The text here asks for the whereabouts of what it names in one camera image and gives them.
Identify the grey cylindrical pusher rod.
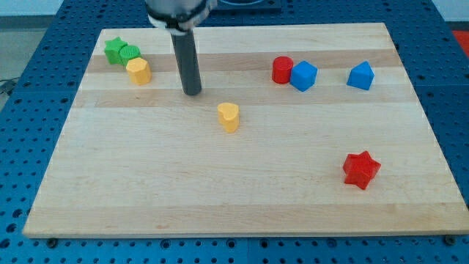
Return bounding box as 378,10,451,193
171,31,202,96

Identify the yellow heart block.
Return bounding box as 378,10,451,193
217,102,240,133

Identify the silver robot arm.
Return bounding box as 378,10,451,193
144,0,218,96

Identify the yellow hexagon block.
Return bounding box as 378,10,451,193
126,57,152,85

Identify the green cylinder block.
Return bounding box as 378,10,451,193
119,45,141,66

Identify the green star block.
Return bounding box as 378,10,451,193
104,37,128,65

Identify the red cylinder block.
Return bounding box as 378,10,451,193
272,56,294,84

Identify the blue cube block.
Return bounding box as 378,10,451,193
290,61,318,92

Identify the wooden board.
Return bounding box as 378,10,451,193
23,23,468,238

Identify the blue pentagon block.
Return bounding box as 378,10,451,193
347,61,374,90

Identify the red star block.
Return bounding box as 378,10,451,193
342,151,381,190

